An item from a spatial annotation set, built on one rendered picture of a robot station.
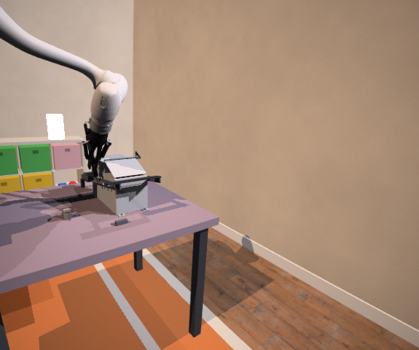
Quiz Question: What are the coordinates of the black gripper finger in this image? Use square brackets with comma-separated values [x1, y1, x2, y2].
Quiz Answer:
[82, 140, 97, 170]
[95, 140, 111, 168]

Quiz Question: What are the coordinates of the grey metal cylinder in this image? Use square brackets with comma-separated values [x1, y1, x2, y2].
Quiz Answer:
[63, 209, 72, 219]

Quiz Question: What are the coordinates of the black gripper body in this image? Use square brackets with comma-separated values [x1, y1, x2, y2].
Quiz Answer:
[88, 129, 108, 147]

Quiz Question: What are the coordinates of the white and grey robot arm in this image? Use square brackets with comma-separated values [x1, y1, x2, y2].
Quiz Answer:
[0, 7, 128, 135]

